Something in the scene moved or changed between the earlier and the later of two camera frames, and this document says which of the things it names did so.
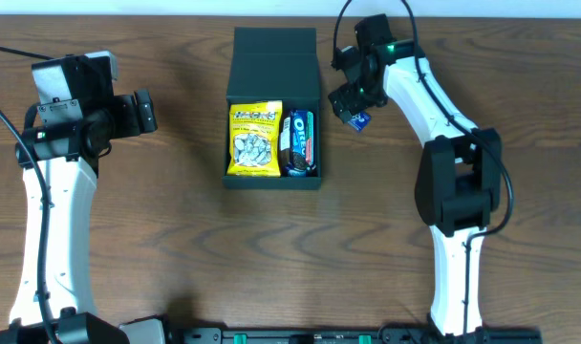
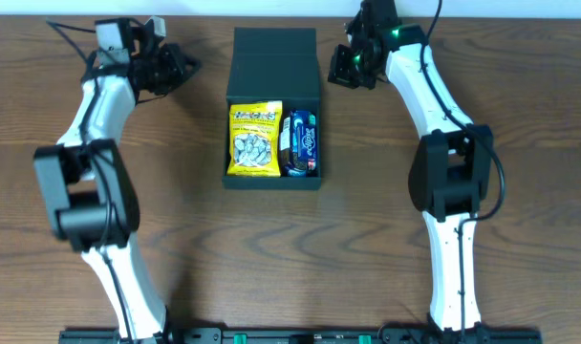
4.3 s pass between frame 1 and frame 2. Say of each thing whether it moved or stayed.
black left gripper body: moved
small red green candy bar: moved
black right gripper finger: moved
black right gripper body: moved
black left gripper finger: moved
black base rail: stayed
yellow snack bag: stayed
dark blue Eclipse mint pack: moved
